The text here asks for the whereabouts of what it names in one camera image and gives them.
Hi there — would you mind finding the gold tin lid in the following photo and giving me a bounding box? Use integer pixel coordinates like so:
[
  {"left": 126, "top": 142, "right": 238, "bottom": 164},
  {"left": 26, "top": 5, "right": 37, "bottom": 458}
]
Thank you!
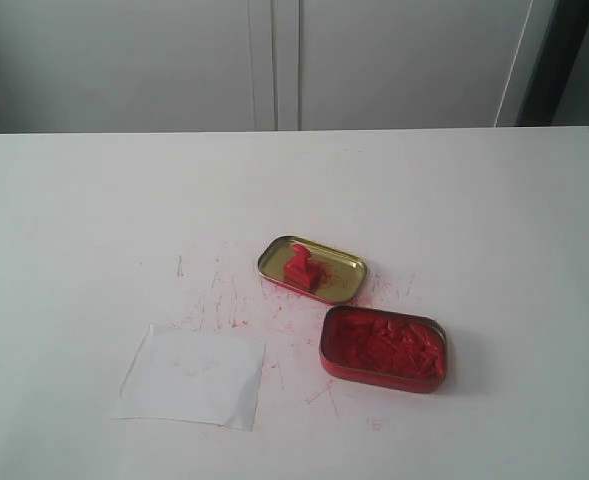
[{"left": 257, "top": 235, "right": 368, "bottom": 305}]

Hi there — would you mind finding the white paper sheet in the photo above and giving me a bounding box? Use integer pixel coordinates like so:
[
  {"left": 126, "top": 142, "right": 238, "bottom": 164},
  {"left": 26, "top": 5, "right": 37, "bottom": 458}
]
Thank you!
[{"left": 113, "top": 324, "right": 265, "bottom": 431}]

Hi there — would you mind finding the red ink tin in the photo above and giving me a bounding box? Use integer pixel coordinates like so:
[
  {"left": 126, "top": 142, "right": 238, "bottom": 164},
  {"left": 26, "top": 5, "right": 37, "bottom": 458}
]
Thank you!
[{"left": 319, "top": 305, "right": 448, "bottom": 394}]

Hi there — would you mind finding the white cabinet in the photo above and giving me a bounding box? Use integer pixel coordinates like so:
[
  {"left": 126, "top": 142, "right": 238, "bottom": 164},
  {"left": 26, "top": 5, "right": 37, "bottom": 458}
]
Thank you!
[{"left": 0, "top": 0, "right": 589, "bottom": 134}]

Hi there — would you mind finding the red stamp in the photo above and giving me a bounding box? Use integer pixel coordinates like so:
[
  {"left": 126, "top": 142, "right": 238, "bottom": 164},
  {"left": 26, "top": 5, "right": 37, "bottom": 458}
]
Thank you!
[{"left": 283, "top": 244, "right": 320, "bottom": 291}]

